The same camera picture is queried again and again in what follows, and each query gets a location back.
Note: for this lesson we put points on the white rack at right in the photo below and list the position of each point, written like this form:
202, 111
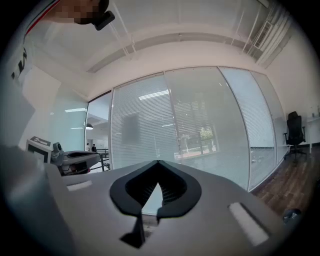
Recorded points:
314, 122

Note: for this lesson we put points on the black office chair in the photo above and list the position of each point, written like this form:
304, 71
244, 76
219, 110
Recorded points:
295, 130

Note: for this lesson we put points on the black pendant lamp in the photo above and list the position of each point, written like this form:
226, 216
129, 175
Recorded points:
89, 127

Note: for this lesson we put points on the pair of white ceiling pipes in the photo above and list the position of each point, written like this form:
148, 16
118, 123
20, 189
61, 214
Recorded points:
122, 35

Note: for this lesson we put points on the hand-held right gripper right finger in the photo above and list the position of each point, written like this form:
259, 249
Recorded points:
212, 212

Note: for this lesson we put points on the frosted glass door panel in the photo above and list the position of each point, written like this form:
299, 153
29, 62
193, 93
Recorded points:
67, 125

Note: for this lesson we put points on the white air vent grille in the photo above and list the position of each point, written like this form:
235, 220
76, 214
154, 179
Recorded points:
262, 35

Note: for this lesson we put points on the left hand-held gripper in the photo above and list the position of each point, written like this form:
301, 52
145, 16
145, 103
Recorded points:
38, 150

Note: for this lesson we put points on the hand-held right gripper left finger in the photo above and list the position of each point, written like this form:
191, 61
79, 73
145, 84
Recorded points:
95, 212

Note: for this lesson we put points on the bundle of white ceiling pipes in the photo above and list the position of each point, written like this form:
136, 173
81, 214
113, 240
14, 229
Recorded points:
275, 32

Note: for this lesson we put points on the grey partition frame post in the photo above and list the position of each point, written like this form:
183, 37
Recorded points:
247, 155

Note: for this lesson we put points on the person's dark shoe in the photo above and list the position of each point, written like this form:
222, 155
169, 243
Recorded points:
291, 215

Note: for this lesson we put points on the black framed table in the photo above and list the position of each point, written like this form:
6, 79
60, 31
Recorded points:
103, 150

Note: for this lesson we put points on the black head-worn camera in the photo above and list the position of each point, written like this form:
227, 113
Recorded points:
103, 20

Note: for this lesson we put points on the person's head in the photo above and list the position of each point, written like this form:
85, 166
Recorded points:
75, 11

